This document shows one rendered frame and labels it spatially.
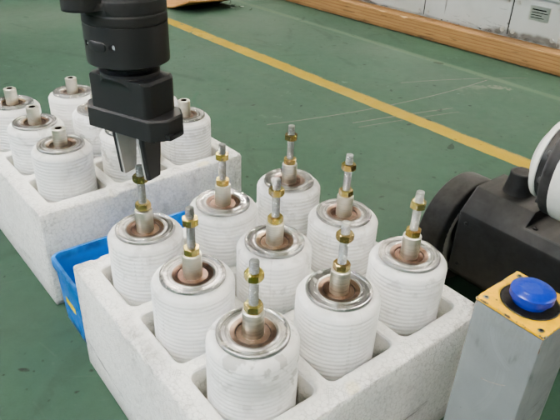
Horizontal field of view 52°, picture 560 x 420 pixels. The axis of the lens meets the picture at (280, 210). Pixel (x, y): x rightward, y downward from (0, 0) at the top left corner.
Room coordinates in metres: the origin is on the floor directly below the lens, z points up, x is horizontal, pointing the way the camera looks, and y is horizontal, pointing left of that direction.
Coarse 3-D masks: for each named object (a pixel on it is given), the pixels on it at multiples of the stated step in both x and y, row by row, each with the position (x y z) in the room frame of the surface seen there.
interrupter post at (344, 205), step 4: (340, 196) 0.67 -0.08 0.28; (352, 196) 0.67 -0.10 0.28; (340, 200) 0.67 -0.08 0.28; (344, 200) 0.67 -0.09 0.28; (348, 200) 0.67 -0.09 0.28; (352, 200) 0.67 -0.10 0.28; (340, 204) 0.67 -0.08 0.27; (344, 204) 0.67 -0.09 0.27; (348, 204) 0.67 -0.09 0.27; (336, 208) 0.67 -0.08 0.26; (340, 208) 0.67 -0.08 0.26; (344, 208) 0.67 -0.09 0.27; (348, 208) 0.67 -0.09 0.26; (336, 212) 0.67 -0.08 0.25; (340, 212) 0.67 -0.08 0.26; (344, 212) 0.67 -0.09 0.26; (348, 212) 0.67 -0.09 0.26; (340, 216) 0.67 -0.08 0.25; (344, 216) 0.67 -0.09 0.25; (348, 216) 0.67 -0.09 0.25
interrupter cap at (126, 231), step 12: (132, 216) 0.64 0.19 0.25; (156, 216) 0.64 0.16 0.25; (168, 216) 0.64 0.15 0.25; (120, 228) 0.61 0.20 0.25; (132, 228) 0.62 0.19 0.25; (156, 228) 0.62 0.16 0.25; (168, 228) 0.62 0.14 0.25; (120, 240) 0.59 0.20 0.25; (132, 240) 0.59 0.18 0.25; (144, 240) 0.59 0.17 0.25; (156, 240) 0.59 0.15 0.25
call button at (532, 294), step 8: (512, 280) 0.44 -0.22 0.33; (520, 280) 0.43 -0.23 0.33; (528, 280) 0.43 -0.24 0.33; (536, 280) 0.44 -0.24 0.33; (512, 288) 0.42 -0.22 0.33; (520, 288) 0.42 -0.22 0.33; (528, 288) 0.42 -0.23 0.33; (536, 288) 0.42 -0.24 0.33; (544, 288) 0.42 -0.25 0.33; (552, 288) 0.42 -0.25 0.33; (512, 296) 0.42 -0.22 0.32; (520, 296) 0.41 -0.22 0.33; (528, 296) 0.41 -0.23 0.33; (536, 296) 0.41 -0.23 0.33; (544, 296) 0.41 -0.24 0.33; (552, 296) 0.41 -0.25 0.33; (520, 304) 0.41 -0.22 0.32; (528, 304) 0.41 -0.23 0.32; (536, 304) 0.40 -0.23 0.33; (544, 304) 0.40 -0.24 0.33; (552, 304) 0.41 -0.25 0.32
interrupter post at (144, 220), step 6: (150, 210) 0.61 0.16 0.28; (138, 216) 0.61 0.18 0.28; (144, 216) 0.61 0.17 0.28; (150, 216) 0.61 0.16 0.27; (138, 222) 0.61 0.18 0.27; (144, 222) 0.61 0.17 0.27; (150, 222) 0.61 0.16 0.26; (138, 228) 0.61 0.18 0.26; (144, 228) 0.61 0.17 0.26; (150, 228) 0.61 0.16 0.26
